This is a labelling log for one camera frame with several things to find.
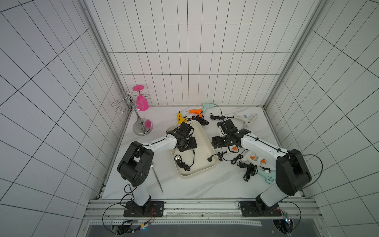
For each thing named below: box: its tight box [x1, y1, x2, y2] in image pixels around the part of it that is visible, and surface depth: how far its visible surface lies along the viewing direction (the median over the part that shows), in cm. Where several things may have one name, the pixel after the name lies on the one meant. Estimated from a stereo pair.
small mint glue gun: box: [202, 102, 217, 113], surface depth 120 cm
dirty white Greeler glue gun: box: [233, 113, 259, 127], surface depth 111 cm
